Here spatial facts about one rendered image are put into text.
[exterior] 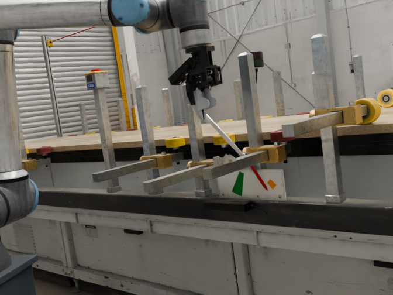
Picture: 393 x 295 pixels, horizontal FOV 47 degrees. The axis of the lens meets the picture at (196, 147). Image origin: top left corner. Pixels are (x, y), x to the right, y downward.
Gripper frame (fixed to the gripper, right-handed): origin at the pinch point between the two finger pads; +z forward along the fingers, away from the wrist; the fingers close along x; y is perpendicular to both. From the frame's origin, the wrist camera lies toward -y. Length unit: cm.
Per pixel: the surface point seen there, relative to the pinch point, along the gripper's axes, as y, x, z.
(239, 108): -74, 123, 3
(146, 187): -13.6, -13.7, 19.1
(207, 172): 11.9, -14.0, 14.7
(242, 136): -8.7, 31.9, 10.3
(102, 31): -747, 562, -195
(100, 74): -65, 15, -22
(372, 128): 39, 33, 11
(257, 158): 12.6, 8.7, 14.9
